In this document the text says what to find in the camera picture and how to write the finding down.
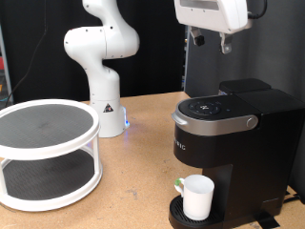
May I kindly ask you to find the metal rack behind gap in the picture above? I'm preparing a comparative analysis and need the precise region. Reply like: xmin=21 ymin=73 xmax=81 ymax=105
xmin=181 ymin=25 xmax=192 ymax=94

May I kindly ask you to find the black tape strip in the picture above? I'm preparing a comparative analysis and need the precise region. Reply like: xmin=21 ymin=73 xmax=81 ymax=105
xmin=254 ymin=212 xmax=281 ymax=229

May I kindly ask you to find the black power cable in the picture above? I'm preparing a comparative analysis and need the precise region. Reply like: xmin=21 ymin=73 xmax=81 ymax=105
xmin=281 ymin=193 xmax=302 ymax=205

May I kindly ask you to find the white two-tier turntable shelf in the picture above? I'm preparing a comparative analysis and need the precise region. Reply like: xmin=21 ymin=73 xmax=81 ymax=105
xmin=0 ymin=98 xmax=103 ymax=213

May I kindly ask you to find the black curtain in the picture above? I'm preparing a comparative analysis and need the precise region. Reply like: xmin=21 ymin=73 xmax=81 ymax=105
xmin=0 ymin=0 xmax=189 ymax=106

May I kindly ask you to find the white mug with green-marked handle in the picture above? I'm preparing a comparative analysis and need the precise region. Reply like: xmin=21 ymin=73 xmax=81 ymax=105
xmin=173 ymin=174 xmax=215 ymax=221

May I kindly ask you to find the black Keurig coffee machine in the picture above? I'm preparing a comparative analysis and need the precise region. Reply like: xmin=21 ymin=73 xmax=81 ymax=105
xmin=168 ymin=77 xmax=305 ymax=229

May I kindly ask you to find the grey metal frame post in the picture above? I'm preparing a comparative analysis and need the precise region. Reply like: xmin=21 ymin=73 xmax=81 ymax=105
xmin=0 ymin=25 xmax=14 ymax=108

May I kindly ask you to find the black camera cable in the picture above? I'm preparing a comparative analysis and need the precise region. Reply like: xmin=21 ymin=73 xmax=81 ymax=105
xmin=4 ymin=0 xmax=269 ymax=108

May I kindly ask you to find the dark grey partition panel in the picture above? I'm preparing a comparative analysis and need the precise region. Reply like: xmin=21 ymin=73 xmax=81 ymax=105
xmin=183 ymin=0 xmax=305 ymax=204

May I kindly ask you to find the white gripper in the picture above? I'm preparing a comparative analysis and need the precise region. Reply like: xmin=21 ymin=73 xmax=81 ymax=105
xmin=173 ymin=0 xmax=254 ymax=55

